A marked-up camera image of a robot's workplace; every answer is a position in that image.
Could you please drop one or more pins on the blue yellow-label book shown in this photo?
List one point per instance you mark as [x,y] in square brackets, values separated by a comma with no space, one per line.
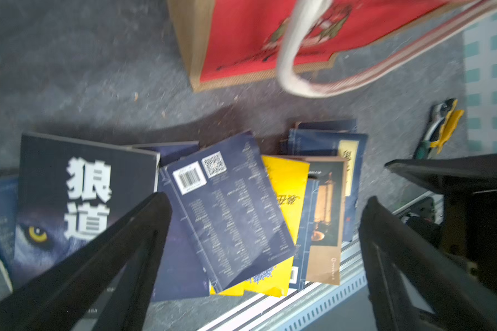
[333,138]

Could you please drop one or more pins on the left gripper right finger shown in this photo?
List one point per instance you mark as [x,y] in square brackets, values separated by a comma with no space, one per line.
[412,285]

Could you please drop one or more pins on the yellow green pliers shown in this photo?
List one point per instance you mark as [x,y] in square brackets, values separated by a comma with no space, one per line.
[443,121]

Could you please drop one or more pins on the blue back-cover book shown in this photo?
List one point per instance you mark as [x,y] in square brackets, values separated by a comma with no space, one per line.
[8,213]

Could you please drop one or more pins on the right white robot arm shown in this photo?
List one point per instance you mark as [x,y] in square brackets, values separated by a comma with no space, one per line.
[469,189]

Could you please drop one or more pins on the black wolf cover book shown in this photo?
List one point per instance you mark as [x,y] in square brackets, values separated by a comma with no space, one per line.
[70,191]

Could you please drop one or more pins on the red canvas tote bag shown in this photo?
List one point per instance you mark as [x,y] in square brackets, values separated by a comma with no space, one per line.
[228,43]

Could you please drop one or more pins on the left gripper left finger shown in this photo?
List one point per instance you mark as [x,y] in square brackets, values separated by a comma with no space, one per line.
[59,298]

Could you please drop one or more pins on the brown lamp cover book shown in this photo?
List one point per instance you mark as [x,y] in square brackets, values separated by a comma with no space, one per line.
[327,235]

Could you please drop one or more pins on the dark blue barcode book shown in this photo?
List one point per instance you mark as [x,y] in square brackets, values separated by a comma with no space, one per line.
[223,197]

